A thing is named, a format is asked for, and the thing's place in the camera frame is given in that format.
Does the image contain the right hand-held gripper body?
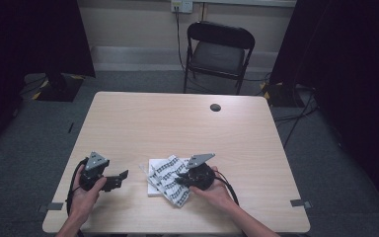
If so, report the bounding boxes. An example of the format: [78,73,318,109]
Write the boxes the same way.
[184,152,216,192]

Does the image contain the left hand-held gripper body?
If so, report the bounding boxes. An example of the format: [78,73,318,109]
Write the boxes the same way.
[79,151,111,192]

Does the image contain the white black patterned cloth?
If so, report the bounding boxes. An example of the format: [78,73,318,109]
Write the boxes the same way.
[138,154,195,209]

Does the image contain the white caterpillar picture book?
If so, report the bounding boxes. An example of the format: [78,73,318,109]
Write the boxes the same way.
[147,157,191,198]

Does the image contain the person's right hand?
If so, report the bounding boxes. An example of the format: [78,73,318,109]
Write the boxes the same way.
[190,165,241,213]

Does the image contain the person's left hand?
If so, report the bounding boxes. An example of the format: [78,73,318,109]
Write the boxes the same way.
[68,176,108,221]

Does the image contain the grey tape strip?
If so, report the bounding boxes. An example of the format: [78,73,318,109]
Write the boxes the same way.
[290,198,313,210]
[38,201,64,213]

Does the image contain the black stand base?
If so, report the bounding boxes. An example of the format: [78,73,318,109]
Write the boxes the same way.
[32,72,85,103]
[261,82,305,108]

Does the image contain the black folding chair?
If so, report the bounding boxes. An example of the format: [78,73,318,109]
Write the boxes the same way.
[183,20,256,97]

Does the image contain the black curtain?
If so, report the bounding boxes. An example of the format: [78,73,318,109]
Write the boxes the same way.
[269,0,379,211]
[0,0,96,156]

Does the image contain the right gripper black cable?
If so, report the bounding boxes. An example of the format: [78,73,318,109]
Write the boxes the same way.
[213,170,241,206]

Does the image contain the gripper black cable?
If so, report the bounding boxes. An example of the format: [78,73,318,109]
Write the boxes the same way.
[65,157,90,237]
[213,170,241,206]

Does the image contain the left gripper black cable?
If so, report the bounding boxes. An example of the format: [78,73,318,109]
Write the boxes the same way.
[65,157,90,237]

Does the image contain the black floor cables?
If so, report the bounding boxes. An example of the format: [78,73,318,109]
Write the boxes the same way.
[272,88,320,149]

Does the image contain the black socket power cable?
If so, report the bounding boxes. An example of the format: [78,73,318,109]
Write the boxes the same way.
[175,5,188,73]

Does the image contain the white wall socket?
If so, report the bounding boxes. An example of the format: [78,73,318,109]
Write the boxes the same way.
[171,0,194,14]

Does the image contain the grey wall cable duct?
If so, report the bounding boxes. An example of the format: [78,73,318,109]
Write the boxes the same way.
[191,0,297,8]

